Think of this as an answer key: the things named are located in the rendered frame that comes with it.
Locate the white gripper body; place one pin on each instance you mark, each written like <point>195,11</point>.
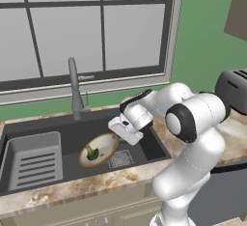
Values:
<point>123,132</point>

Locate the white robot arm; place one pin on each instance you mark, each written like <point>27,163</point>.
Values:
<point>193,146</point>

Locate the white bowl with tan rim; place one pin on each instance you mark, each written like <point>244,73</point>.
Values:
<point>104,145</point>

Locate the metal sink drain grate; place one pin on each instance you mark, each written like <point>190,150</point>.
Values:
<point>121,159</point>

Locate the green broccoli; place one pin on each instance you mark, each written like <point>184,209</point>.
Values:
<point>92,153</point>

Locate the dark grey sink basin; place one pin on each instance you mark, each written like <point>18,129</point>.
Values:
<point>80,139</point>

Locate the grey sink faucet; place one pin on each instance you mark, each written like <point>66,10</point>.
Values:
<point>76,94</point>

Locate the beige base cabinets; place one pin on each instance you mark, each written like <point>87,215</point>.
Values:
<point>96,212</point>

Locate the grey dish rack insert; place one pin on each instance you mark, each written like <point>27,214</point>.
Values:
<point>35,160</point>

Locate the dark grey dishwasher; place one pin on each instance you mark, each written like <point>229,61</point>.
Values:
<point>218,194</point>

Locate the window with dark frame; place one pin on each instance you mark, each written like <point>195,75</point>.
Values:
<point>87,33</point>

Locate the brown wall cabinet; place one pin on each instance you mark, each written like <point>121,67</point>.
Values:
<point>236,9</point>

